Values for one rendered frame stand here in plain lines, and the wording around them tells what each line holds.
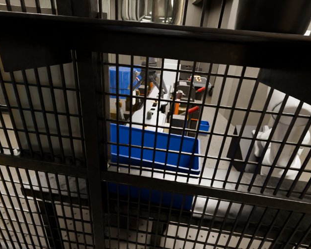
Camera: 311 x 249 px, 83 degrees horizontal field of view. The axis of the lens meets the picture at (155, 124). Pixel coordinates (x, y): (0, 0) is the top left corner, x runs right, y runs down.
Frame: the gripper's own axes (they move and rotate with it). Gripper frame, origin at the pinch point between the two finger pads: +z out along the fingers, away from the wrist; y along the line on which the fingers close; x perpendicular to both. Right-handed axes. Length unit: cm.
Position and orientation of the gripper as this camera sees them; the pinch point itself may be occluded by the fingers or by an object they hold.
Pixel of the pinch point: (146, 103)
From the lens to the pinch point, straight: 91.4
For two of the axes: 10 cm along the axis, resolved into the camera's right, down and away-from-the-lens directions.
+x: -1.3, 4.0, -9.1
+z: -0.8, 9.1, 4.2
